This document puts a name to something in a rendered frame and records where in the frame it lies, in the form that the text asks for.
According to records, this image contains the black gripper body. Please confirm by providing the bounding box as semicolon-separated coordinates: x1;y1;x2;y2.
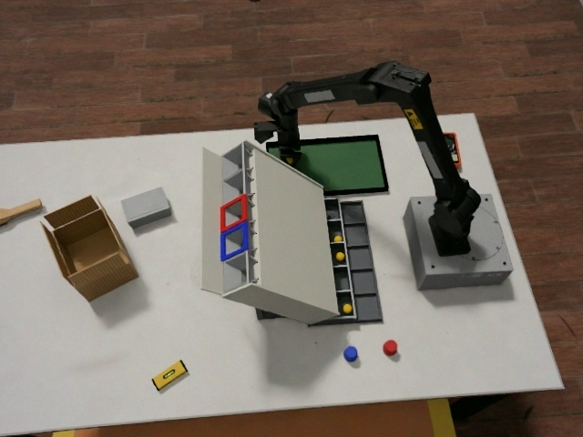
279;125;301;158

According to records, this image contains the blue square frame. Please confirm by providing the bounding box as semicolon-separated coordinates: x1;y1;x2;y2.
220;221;249;261

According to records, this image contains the red rectangular frame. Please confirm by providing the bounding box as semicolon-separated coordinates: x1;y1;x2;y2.
220;194;248;233

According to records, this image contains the blue plug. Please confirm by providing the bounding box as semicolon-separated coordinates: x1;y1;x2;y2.
343;346;358;362

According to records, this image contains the open brown cardboard box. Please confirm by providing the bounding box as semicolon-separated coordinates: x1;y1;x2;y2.
40;195;139;302

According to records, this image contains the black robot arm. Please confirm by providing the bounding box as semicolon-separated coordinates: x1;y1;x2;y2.
253;61;481;257

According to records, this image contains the orange pocket multimeter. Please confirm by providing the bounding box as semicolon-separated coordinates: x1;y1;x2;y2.
444;133;461;169

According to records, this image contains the yellow pocket level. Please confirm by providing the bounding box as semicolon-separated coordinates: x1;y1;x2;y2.
151;360;188;391

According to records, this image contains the green tray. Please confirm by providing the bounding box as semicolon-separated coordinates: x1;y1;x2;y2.
294;134;389;196

